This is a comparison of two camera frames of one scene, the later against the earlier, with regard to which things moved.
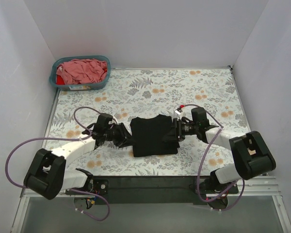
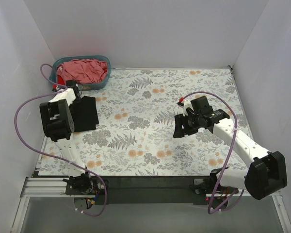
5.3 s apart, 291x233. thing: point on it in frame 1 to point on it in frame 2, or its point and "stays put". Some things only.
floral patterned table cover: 134,92 stays put
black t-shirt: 147,134 to 84,113
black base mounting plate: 153,189 stays put
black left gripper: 119,135 to 75,85
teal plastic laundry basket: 84,86 stays put
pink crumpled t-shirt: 82,71 stays put
